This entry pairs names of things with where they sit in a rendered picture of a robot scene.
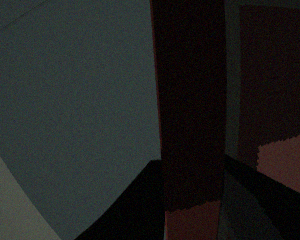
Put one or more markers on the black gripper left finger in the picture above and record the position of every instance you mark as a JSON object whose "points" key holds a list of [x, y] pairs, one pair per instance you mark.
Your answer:
{"points": [[138, 214]]}

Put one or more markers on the dark grey flat rectangular board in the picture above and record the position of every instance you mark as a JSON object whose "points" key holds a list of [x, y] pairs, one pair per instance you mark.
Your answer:
{"points": [[78, 104]]}

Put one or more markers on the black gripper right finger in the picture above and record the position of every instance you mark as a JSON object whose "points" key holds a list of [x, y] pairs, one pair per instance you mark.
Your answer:
{"points": [[256, 207]]}

